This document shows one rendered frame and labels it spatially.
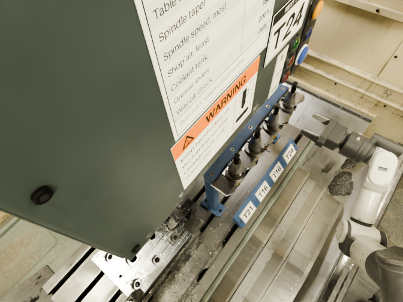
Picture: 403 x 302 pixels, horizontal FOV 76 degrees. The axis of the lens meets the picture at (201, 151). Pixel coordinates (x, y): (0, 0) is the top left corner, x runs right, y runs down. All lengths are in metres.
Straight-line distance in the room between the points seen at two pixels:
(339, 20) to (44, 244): 1.76
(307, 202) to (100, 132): 1.26
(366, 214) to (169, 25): 0.92
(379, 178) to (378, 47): 0.57
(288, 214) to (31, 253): 1.33
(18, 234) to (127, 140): 1.61
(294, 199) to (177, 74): 1.21
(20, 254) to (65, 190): 1.56
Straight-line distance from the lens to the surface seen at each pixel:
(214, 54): 0.23
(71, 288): 1.20
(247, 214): 1.08
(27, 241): 1.74
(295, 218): 1.32
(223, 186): 0.81
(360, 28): 1.29
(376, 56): 1.34
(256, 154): 0.85
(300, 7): 0.38
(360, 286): 1.98
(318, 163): 1.48
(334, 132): 0.99
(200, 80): 0.23
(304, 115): 1.53
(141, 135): 0.20
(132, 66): 0.16
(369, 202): 1.01
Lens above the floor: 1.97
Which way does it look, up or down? 60 degrees down
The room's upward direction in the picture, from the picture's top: 7 degrees counter-clockwise
